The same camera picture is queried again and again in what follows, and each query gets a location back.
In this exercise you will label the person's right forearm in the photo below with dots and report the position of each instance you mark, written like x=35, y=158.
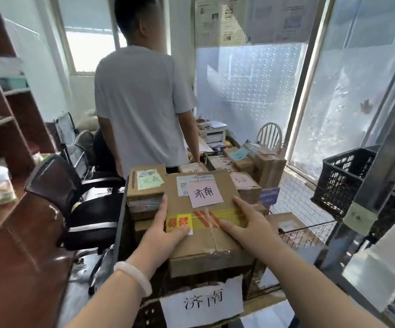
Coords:
x=320, y=293

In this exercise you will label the black plastic crate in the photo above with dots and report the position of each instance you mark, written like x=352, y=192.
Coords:
x=201, y=300
x=341, y=177

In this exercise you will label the green paper label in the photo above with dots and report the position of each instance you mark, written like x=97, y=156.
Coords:
x=359, y=218

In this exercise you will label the white printer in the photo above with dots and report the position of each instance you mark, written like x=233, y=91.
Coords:
x=214, y=133

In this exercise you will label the yellow-taped brown cardboard box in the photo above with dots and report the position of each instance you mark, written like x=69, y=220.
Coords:
x=204, y=249

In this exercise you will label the wooden office desk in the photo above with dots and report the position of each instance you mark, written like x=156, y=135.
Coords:
x=202, y=146

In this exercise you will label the white blue box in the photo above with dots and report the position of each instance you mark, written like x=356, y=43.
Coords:
x=270, y=197

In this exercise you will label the person's left hand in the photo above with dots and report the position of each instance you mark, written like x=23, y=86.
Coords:
x=156, y=242

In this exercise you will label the window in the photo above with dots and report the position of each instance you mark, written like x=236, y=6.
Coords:
x=88, y=47

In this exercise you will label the white wooden chair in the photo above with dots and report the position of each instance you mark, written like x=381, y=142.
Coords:
x=269, y=134

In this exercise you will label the person's right hand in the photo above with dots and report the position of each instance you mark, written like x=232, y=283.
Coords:
x=259, y=235

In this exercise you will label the black office chair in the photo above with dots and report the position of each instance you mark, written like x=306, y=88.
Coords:
x=91, y=215

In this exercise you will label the metal shelving rack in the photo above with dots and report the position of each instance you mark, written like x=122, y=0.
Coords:
x=378, y=177

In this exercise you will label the grey mesh chair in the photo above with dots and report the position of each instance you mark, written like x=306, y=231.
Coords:
x=71, y=140

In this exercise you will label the tall cardboard box pink label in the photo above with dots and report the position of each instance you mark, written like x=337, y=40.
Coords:
x=221, y=163

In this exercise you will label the frosted glass partition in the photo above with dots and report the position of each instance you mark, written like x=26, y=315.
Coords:
x=337, y=109

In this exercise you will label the brown wooden shelf unit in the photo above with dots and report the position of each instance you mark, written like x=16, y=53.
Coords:
x=13, y=133

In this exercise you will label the pasted newspaper sheets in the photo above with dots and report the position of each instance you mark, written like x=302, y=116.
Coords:
x=259, y=20

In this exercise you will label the white-taped brown cardboard box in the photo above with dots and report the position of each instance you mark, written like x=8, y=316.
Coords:
x=146, y=179

